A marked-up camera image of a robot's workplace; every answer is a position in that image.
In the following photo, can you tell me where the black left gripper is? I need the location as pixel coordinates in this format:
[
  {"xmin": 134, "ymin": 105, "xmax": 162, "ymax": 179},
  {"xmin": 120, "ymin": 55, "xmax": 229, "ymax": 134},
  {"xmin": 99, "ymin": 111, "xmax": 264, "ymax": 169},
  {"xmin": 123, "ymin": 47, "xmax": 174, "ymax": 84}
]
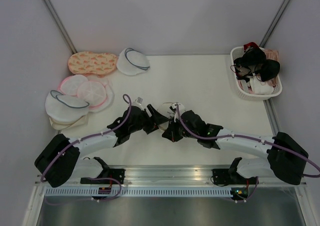
[{"xmin": 129, "ymin": 104, "xmax": 169, "ymax": 134}]

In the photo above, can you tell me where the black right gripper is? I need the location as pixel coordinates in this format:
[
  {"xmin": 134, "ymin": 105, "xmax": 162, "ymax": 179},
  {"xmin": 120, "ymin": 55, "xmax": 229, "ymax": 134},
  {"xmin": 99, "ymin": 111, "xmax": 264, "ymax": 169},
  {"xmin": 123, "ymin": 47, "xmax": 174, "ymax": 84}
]
[{"xmin": 162, "ymin": 115, "xmax": 199, "ymax": 143}]

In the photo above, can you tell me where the white mesh laundry bag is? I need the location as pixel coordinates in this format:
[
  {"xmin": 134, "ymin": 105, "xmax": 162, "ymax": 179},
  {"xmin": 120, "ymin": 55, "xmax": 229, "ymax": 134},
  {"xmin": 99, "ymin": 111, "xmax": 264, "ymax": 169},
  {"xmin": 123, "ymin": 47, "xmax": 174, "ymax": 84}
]
[{"xmin": 156, "ymin": 102, "xmax": 186, "ymax": 120}]

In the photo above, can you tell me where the black bra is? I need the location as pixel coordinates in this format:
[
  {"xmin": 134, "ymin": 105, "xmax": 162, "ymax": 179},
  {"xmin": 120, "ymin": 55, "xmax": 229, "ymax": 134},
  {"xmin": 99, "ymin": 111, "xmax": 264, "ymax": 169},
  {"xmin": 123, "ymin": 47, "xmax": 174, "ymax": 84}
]
[{"xmin": 233, "ymin": 43, "xmax": 280, "ymax": 82}]

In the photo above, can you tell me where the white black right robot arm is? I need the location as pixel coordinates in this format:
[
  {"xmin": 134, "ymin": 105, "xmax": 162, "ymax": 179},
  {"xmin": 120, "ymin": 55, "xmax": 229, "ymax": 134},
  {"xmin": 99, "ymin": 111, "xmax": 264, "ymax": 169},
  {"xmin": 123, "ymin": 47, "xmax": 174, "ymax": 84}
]
[{"xmin": 162, "ymin": 110, "xmax": 309, "ymax": 185}]

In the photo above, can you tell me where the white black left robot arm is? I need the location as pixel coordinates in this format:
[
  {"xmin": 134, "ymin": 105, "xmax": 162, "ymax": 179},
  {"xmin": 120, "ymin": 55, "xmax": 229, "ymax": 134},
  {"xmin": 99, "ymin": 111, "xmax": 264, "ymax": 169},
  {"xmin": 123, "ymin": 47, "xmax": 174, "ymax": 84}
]
[{"xmin": 34, "ymin": 104, "xmax": 169, "ymax": 188}]

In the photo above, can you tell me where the orange patterned laundry bag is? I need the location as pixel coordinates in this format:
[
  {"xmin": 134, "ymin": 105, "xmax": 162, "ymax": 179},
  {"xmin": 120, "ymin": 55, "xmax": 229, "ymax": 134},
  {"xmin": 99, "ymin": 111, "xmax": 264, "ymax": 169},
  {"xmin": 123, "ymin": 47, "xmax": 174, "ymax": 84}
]
[{"xmin": 67, "ymin": 51, "xmax": 118, "ymax": 76}]

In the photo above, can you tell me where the white bra in basket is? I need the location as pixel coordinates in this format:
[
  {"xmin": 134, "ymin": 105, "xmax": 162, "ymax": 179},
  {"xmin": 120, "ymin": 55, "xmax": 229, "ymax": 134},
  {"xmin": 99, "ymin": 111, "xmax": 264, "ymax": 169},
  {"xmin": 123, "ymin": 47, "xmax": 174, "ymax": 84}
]
[{"xmin": 248, "ymin": 76, "xmax": 274, "ymax": 95}]

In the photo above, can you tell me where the white plastic laundry basket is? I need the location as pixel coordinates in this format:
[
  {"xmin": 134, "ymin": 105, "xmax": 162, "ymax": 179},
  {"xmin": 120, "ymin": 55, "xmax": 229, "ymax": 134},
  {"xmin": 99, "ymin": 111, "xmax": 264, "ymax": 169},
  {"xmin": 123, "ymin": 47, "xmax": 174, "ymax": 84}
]
[{"xmin": 230, "ymin": 42, "xmax": 283, "ymax": 101}]

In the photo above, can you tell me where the pink garment in basket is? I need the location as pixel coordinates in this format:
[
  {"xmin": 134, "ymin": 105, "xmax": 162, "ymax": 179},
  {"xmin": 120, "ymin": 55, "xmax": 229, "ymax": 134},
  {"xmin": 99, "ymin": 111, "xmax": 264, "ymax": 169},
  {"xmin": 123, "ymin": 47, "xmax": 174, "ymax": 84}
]
[{"xmin": 262, "ymin": 48, "xmax": 279, "ymax": 62}]

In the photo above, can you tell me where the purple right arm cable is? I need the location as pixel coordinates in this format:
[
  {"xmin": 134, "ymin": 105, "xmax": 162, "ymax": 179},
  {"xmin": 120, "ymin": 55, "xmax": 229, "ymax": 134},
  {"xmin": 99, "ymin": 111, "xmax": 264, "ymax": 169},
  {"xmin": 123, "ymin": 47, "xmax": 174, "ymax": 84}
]
[{"xmin": 174, "ymin": 103, "xmax": 320, "ymax": 179}]

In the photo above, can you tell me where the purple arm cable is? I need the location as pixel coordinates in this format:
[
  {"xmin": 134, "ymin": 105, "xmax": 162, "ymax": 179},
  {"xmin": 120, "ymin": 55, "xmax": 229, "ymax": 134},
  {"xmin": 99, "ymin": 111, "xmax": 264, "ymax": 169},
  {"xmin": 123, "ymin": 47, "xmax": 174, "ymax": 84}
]
[
  {"xmin": 40, "ymin": 93, "xmax": 133, "ymax": 182},
  {"xmin": 174, "ymin": 103, "xmax": 320, "ymax": 179}
]

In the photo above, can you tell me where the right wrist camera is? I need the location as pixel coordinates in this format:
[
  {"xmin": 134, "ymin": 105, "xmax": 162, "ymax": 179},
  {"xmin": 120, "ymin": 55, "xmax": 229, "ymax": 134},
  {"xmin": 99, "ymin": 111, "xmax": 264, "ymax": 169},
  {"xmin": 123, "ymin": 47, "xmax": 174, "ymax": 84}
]
[{"xmin": 169, "ymin": 102, "xmax": 181, "ymax": 122}]

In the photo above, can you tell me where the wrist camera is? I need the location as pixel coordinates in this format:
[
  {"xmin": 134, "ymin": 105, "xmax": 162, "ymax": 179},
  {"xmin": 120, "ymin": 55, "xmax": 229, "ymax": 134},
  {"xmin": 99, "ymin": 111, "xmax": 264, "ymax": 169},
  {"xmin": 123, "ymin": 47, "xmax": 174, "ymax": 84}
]
[
  {"xmin": 134, "ymin": 97, "xmax": 143, "ymax": 107},
  {"xmin": 169, "ymin": 102, "xmax": 181, "ymax": 122}
]

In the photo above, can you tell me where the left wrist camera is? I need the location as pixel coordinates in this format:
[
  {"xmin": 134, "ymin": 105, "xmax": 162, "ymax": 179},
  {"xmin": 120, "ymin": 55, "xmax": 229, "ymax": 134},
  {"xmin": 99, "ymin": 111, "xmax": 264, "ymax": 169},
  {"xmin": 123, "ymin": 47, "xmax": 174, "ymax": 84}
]
[{"xmin": 134, "ymin": 97, "xmax": 143, "ymax": 107}]

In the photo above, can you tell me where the aluminium table edge rail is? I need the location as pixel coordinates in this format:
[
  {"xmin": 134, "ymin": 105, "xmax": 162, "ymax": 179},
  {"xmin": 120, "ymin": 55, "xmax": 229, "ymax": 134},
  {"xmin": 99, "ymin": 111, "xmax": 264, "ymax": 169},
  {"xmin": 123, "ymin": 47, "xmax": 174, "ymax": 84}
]
[{"xmin": 34, "ymin": 164, "xmax": 308, "ymax": 187}]

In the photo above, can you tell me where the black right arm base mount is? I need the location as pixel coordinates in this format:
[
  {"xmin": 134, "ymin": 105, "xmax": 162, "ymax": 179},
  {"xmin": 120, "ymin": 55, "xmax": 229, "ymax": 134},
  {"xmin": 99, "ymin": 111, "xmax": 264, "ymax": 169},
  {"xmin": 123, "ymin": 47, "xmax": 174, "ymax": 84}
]
[{"xmin": 210, "ymin": 157, "xmax": 257, "ymax": 187}]

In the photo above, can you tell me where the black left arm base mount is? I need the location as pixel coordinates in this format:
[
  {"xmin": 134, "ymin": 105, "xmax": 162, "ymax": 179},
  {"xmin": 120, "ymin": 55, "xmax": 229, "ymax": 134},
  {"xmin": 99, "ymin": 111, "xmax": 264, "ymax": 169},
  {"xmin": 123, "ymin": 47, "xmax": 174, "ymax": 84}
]
[{"xmin": 80, "ymin": 157, "xmax": 126, "ymax": 185}]

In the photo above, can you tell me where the white slotted cable duct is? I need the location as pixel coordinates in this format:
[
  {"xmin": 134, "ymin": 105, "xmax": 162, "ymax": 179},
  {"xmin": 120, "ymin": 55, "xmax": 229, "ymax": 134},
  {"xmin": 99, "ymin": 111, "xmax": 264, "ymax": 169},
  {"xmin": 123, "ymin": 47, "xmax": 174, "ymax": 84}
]
[{"xmin": 44, "ymin": 186, "xmax": 232, "ymax": 198}]

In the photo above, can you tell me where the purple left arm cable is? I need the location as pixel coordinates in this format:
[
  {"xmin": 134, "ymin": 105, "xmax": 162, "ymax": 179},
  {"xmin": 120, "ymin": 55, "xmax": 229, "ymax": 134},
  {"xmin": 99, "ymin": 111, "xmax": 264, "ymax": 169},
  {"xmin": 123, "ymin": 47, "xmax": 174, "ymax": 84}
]
[{"xmin": 40, "ymin": 93, "xmax": 133, "ymax": 182}]

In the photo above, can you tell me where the left corner aluminium post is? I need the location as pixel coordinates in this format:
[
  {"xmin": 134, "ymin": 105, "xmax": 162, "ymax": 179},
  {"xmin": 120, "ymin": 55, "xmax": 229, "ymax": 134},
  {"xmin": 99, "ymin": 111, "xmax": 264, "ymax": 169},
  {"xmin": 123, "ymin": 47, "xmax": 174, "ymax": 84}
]
[{"xmin": 41, "ymin": 0, "xmax": 77, "ymax": 54}]

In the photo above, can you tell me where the corner aluminium post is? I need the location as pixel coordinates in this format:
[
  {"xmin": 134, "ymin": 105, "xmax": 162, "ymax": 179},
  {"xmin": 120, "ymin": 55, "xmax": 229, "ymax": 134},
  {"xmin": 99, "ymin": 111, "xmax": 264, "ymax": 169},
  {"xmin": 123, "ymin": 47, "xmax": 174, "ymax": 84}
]
[
  {"xmin": 41, "ymin": 0, "xmax": 77, "ymax": 54},
  {"xmin": 259, "ymin": 0, "xmax": 292, "ymax": 48}
]

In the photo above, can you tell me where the right corner aluminium post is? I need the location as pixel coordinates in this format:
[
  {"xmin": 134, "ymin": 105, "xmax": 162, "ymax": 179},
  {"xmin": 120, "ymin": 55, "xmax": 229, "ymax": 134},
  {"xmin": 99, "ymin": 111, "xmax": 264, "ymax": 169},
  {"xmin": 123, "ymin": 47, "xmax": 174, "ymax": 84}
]
[{"xmin": 259, "ymin": 0, "xmax": 292, "ymax": 48}]

